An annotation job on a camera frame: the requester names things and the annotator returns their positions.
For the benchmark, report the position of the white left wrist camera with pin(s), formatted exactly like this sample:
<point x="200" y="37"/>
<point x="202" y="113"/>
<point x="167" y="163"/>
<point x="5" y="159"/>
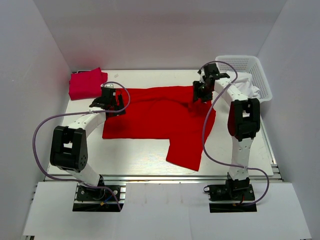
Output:
<point x="108" y="85"/>

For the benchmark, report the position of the folded crimson t-shirt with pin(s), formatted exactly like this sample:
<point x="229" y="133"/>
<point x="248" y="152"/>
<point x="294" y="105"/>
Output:
<point x="87" y="84"/>

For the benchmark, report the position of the white plastic basket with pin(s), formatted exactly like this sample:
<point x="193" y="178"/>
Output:
<point x="250" y="64"/>

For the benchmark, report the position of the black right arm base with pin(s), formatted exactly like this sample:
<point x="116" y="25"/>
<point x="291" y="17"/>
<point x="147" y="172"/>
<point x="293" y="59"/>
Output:
<point x="221" y="200"/>

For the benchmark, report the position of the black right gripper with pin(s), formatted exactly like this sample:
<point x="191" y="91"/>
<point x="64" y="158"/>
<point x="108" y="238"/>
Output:
<point x="196" y="85"/>

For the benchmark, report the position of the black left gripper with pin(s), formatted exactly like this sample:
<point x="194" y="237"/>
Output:
<point x="120" y="102"/>

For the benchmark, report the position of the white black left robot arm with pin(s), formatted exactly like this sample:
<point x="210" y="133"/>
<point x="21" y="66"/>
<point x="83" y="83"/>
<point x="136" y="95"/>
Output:
<point x="69" y="150"/>

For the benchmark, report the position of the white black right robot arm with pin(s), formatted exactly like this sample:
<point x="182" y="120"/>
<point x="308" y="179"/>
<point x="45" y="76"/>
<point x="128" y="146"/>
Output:
<point x="244" y="113"/>

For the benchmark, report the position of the red t-shirt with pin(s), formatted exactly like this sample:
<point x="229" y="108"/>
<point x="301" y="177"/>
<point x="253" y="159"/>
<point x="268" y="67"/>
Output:
<point x="165" y="113"/>

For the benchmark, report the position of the white t-shirt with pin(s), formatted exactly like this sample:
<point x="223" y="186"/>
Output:
<point x="244" y="83"/>

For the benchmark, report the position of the aluminium rail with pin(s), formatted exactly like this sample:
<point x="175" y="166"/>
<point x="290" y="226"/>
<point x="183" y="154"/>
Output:
<point x="275" y="177"/>

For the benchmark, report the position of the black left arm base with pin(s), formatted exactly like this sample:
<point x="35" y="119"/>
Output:
<point x="94" y="201"/>

